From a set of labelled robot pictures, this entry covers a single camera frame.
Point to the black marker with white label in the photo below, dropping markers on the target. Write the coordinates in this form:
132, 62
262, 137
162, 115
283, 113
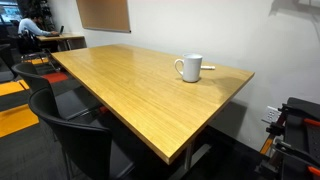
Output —
209, 67

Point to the grey ceramic mug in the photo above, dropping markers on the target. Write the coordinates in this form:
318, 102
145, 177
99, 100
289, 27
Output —
192, 68

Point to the metal table leg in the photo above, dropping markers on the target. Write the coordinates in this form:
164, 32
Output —
188, 155

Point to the black plastic chair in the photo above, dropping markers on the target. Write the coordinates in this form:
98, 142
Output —
33, 78
83, 143

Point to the brown cork board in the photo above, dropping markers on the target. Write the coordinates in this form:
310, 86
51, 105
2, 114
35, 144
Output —
103, 15

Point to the wooden desk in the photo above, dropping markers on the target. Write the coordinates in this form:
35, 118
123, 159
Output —
61, 37

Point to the black laptop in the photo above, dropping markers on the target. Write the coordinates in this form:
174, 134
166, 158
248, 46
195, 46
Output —
61, 30

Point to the dark indoor plant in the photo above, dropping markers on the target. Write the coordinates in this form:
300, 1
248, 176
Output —
43, 13

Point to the black office chair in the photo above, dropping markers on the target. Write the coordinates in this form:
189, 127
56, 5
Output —
25, 41

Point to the black robot mounting stand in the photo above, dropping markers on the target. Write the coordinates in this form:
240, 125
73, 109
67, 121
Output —
300, 140

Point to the white wall power outlet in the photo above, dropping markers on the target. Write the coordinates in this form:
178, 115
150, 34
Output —
270, 115

